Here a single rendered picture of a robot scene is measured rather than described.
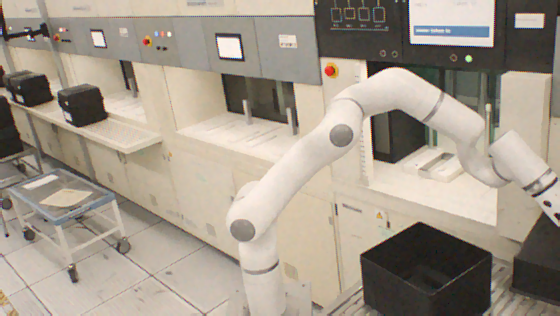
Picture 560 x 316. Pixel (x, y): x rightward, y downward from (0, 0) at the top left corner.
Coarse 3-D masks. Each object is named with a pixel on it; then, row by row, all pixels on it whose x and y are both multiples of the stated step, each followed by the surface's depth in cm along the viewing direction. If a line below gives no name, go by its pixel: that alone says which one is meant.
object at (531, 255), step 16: (544, 224) 134; (528, 240) 128; (544, 240) 127; (528, 256) 122; (544, 256) 121; (528, 272) 121; (544, 272) 118; (512, 288) 126; (528, 288) 123; (544, 288) 120
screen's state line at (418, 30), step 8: (416, 32) 164; (424, 32) 162; (432, 32) 160; (440, 32) 158; (448, 32) 156; (456, 32) 154; (464, 32) 152; (472, 32) 150; (480, 32) 148; (488, 32) 147
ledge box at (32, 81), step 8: (16, 80) 454; (24, 80) 450; (32, 80) 455; (40, 80) 460; (16, 88) 459; (24, 88) 451; (32, 88) 455; (40, 88) 461; (48, 88) 466; (16, 96) 469; (24, 96) 454; (32, 96) 457; (40, 96) 462; (48, 96) 468; (24, 104) 462; (32, 104) 459
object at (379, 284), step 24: (408, 240) 165; (432, 240) 163; (456, 240) 155; (384, 264) 161; (408, 264) 168; (432, 264) 167; (456, 264) 158; (480, 264) 142; (384, 288) 147; (408, 288) 138; (432, 288) 159; (456, 288) 137; (480, 288) 145; (384, 312) 151; (408, 312) 141; (432, 312) 134; (456, 312) 141
